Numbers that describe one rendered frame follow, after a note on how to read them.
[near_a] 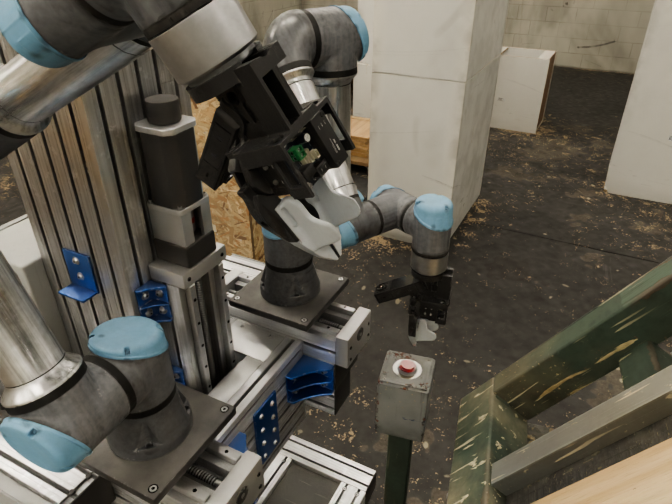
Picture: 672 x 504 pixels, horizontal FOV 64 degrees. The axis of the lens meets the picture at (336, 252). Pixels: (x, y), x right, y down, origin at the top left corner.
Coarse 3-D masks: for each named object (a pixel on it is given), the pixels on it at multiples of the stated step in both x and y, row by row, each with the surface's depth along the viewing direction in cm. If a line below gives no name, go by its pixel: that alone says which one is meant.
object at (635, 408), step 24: (648, 384) 88; (600, 408) 93; (624, 408) 89; (648, 408) 86; (552, 432) 100; (576, 432) 94; (600, 432) 91; (624, 432) 90; (528, 456) 101; (552, 456) 97; (576, 456) 95; (504, 480) 103; (528, 480) 101
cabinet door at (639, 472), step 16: (656, 448) 81; (624, 464) 84; (640, 464) 82; (656, 464) 79; (592, 480) 87; (608, 480) 85; (624, 480) 82; (640, 480) 80; (656, 480) 78; (560, 496) 91; (576, 496) 88; (592, 496) 85; (608, 496) 83; (624, 496) 80; (640, 496) 78; (656, 496) 76
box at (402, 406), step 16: (400, 352) 133; (384, 368) 128; (416, 368) 128; (432, 368) 129; (384, 384) 125; (400, 384) 124; (416, 384) 124; (384, 400) 127; (400, 400) 126; (416, 400) 124; (384, 416) 130; (400, 416) 128; (416, 416) 127; (384, 432) 133; (400, 432) 131; (416, 432) 130
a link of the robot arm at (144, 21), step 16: (96, 0) 39; (112, 0) 39; (128, 0) 38; (144, 0) 38; (160, 0) 38; (176, 0) 38; (192, 0) 38; (208, 0) 39; (112, 16) 41; (128, 16) 41; (144, 16) 39; (160, 16) 38; (176, 16) 38; (144, 32) 40; (160, 32) 39
